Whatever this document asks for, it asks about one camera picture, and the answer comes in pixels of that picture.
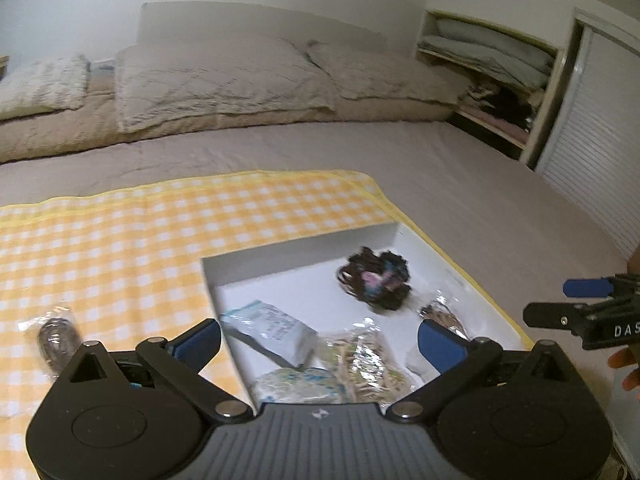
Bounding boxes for person's right hand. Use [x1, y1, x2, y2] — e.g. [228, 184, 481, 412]
[607, 347, 640, 392]

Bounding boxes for quilted beige pillow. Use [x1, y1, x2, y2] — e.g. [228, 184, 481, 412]
[306, 40, 458, 106]

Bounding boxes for white open closet shelf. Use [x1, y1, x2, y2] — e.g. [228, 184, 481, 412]
[415, 7, 576, 162]

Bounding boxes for clear bag of brown hair ties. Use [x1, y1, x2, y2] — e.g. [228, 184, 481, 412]
[417, 299, 472, 342]

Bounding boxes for large beige pillow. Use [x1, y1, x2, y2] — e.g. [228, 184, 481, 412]
[114, 34, 337, 133]

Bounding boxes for white printed packet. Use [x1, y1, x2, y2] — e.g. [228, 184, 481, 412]
[220, 300, 319, 367]

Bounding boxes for fluffy beige pillow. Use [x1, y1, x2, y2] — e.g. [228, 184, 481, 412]
[0, 54, 91, 121]

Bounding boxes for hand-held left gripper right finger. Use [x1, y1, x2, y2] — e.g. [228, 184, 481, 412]
[382, 317, 583, 421]

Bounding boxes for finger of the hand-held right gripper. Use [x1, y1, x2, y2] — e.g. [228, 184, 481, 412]
[522, 300, 592, 332]
[562, 275, 640, 299]

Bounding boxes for dark folded clothes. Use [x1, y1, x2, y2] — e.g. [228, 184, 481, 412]
[467, 82, 539, 133]

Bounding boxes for white louvred closet door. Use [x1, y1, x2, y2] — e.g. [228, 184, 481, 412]
[535, 7, 640, 261]

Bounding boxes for dark scrunchie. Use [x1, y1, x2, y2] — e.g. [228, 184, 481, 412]
[336, 246, 412, 314]

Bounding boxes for clear bag with blue-dotted item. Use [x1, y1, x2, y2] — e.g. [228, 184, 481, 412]
[250, 366, 351, 406]

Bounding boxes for folded pale bedding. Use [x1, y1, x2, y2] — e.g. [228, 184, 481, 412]
[420, 19, 554, 92]

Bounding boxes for clear bag of dark hair ties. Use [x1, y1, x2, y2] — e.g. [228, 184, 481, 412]
[20, 302, 83, 378]

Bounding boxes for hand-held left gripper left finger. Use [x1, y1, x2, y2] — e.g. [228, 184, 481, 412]
[57, 319, 253, 418]

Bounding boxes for white headboard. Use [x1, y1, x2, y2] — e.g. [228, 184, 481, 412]
[137, 2, 388, 56]

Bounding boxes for white shallow box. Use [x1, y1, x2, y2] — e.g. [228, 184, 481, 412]
[200, 220, 536, 406]

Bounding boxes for yellow checkered mat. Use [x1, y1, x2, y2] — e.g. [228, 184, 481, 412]
[0, 170, 536, 441]

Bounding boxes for clear bag of rubber bands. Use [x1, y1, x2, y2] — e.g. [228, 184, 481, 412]
[320, 325, 417, 406]

